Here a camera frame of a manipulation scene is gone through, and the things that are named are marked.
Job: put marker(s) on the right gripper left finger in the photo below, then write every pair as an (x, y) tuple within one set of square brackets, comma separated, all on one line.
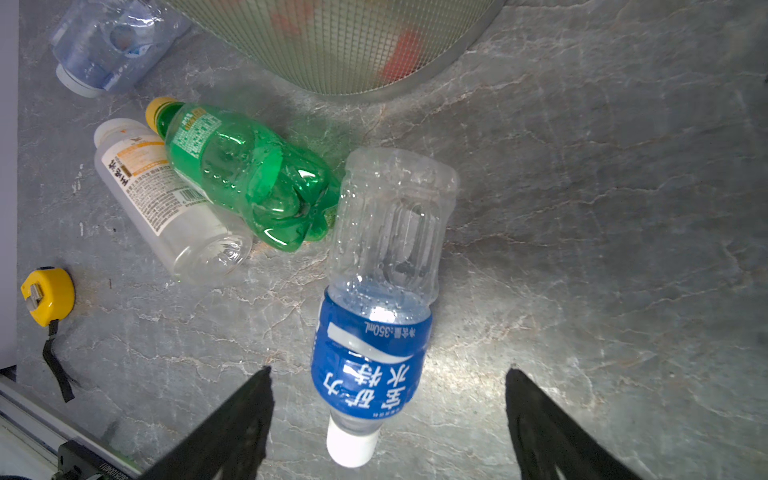
[(230, 443)]

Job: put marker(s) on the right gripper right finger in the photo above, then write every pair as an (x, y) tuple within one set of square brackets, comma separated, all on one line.
[(548, 443)]

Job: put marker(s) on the clear bottle blue label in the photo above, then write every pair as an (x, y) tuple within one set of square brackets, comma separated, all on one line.
[(375, 320)]

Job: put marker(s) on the clear bottle orange label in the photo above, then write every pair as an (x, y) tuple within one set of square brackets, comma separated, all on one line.
[(196, 241)]

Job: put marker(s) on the green bottle yellow cap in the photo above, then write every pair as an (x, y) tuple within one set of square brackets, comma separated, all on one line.
[(286, 194)]

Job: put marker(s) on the green-lined mesh waste bin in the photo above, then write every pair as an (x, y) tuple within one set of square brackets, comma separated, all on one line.
[(370, 50)]

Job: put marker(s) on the yellow tape measure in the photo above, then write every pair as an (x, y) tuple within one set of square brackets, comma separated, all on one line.
[(49, 295)]

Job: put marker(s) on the clear bottle dark blue neck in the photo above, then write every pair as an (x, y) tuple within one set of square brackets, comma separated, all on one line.
[(107, 47)]

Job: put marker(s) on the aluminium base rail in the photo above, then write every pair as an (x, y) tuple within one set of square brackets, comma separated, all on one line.
[(38, 442)]

